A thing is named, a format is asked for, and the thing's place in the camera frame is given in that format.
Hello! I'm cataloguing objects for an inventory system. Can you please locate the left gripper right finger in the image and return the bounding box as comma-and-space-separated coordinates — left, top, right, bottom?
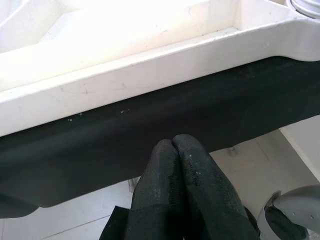
172, 134, 260, 240

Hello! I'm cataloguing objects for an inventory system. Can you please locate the black tablecloth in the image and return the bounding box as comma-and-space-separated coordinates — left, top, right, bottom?
0, 55, 320, 220

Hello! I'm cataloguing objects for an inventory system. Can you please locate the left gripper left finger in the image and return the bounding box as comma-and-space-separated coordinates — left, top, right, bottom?
129, 138, 183, 240

